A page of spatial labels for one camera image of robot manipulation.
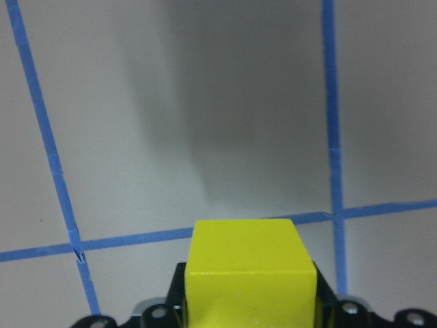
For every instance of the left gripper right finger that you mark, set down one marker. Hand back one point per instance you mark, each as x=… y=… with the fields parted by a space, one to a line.
x=338 y=311

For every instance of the yellow block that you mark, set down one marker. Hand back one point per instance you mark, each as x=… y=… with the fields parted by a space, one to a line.
x=249 y=273

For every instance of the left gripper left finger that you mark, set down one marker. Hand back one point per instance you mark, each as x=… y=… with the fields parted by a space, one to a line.
x=169 y=311

